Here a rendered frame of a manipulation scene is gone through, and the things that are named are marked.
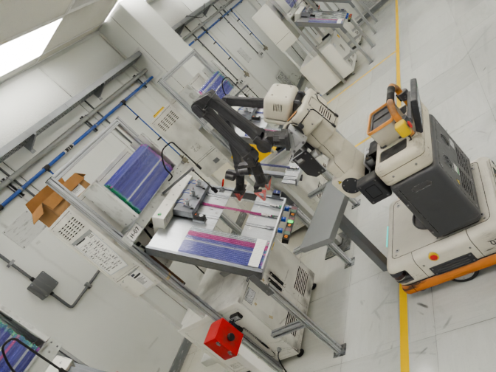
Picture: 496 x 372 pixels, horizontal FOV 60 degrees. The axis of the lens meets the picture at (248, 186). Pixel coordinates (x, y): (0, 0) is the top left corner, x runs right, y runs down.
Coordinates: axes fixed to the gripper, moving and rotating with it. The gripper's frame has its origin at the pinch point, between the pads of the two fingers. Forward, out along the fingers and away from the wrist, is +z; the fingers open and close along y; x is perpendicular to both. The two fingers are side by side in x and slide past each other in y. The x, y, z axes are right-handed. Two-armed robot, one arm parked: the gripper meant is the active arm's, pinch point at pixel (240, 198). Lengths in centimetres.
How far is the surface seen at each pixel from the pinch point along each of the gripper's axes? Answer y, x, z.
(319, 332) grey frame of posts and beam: 62, 68, 37
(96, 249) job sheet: 62, -74, 12
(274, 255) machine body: 5.0, 27.6, 40.8
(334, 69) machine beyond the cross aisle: -439, 19, 61
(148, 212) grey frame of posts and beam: 38, -48, -5
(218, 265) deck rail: 60, 6, 3
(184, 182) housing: 2.5, -39.4, -6.5
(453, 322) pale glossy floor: 64, 131, -1
